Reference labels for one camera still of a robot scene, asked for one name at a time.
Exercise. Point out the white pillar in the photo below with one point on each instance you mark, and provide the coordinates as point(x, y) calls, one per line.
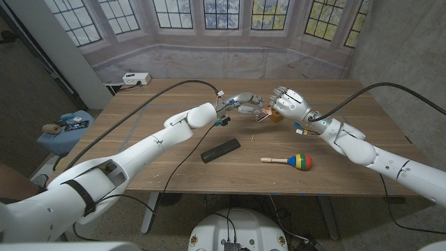
point(62, 52)

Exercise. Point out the blue stool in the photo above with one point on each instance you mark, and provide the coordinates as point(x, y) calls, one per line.
point(59, 141)

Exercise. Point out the teal small case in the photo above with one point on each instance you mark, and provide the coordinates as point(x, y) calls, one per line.
point(67, 116)

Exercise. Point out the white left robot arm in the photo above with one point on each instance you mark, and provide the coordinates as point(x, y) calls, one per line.
point(139, 153)

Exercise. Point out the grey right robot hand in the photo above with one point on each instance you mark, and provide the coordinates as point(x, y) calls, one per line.
point(294, 104)

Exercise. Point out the orange wooden block with holes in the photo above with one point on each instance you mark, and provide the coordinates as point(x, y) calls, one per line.
point(277, 116)

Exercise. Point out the white table leg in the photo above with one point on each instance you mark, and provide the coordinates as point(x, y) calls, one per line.
point(150, 212)

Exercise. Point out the black rectangular bar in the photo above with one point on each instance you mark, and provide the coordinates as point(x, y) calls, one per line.
point(220, 150)

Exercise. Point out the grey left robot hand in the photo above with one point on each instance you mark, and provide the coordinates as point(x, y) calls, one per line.
point(244, 101)

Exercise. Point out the small white gadget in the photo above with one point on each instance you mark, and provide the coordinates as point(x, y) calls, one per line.
point(77, 119)

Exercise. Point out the printed window backdrop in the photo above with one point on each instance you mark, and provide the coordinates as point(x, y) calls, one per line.
point(223, 62)

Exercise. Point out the grey table leg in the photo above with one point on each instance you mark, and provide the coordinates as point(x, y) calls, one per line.
point(329, 216)

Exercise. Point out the red and white match box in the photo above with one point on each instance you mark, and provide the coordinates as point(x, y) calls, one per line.
point(265, 115)

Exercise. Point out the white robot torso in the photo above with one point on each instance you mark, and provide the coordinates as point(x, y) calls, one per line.
point(251, 226)

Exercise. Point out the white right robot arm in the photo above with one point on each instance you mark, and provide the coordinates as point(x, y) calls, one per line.
point(383, 160)

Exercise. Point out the person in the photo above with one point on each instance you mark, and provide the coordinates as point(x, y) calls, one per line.
point(15, 184)

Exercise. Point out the white power strip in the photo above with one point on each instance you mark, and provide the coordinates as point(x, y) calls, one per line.
point(136, 78)

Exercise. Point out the colourful wooden maraca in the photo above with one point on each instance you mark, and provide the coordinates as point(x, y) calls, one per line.
point(301, 161)

